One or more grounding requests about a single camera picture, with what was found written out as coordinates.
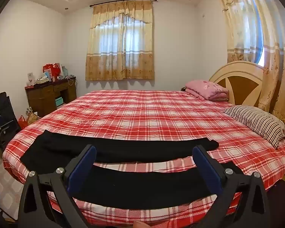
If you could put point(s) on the black pants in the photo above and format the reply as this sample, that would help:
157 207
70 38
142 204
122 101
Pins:
133 150

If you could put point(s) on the teal box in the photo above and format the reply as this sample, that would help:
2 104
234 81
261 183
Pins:
59 101

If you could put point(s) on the brown wooden desk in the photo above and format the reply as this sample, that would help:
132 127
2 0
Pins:
44 97

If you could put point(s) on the red plastic bag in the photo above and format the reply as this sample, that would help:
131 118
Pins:
22 123

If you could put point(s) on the person's right hand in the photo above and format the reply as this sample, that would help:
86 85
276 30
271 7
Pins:
142 225

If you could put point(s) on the folded pink blanket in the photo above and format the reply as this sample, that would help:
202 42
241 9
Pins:
207 89

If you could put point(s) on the striped pillow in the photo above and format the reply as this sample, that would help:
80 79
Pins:
258 122

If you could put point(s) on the short beige floral curtain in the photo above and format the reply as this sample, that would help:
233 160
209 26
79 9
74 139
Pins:
120 59

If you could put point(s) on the white picture card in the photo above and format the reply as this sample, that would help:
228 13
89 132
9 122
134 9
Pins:
31 78

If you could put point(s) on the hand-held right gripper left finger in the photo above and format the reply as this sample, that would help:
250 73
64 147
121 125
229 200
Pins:
82 168

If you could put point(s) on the patterned woven bag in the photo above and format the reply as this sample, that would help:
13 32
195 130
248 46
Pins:
32 116

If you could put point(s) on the black folding chair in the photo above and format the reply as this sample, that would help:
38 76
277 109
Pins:
3 106

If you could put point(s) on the bed with red plaid sheet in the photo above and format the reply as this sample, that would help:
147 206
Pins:
144 114

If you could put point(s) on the dark curtain rod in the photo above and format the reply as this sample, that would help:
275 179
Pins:
109 2

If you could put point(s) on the cream wooden headboard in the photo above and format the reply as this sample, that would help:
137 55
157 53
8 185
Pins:
239 72

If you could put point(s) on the light blue paper bag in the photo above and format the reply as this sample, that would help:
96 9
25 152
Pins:
65 71

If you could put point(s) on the long beige floral curtain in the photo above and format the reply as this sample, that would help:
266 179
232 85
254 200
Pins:
277 80

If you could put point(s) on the red gift bags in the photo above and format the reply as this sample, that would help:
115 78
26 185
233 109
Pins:
52 71

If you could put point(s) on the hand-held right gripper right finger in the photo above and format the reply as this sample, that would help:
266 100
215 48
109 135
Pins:
207 168

